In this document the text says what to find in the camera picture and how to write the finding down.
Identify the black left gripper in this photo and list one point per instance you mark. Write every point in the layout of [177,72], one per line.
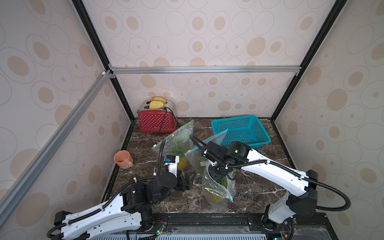
[183,184]

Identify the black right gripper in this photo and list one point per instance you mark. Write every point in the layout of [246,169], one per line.
[207,149]

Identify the yellow pineapple green crown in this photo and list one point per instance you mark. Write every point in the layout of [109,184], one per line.
[216,192]

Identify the clear zip bag white seal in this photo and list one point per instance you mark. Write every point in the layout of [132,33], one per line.
[231,190]

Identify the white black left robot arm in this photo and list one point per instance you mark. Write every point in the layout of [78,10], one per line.
[129,209]

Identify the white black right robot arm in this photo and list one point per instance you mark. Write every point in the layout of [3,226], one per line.
[301,187]

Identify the pineapple in slider bag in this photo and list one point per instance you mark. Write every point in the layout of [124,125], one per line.
[201,162]

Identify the clear zip bag blue slider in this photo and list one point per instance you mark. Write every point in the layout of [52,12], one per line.
[191,154]

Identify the pineapple in green bag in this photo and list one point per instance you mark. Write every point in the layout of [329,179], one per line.
[178,149]

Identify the clear zip bag green seal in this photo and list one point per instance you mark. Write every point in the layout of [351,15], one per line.
[181,134]

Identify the teal plastic basket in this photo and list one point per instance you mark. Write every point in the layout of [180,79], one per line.
[248,130]

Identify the red polka dot toaster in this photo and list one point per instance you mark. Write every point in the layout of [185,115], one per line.
[163,120]

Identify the pink ceramic mug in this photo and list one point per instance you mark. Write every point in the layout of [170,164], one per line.
[123,159]

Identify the yellow toast slice front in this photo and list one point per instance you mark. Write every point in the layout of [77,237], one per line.
[155,105]

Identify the yellow toast slice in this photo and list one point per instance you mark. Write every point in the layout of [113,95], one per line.
[155,105]
[160,99]

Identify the yellow toast slice back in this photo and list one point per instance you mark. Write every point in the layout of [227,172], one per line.
[160,99]

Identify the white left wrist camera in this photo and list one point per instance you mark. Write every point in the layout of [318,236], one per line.
[171,162]

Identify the aluminium frame bar back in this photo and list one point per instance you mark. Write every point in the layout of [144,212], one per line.
[203,70]

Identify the aluminium frame bar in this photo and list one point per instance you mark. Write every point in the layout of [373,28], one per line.
[203,70]
[40,161]

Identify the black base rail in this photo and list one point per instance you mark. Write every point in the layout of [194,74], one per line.
[230,227]

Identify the aluminium frame bar left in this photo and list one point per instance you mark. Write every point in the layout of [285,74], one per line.
[40,161]

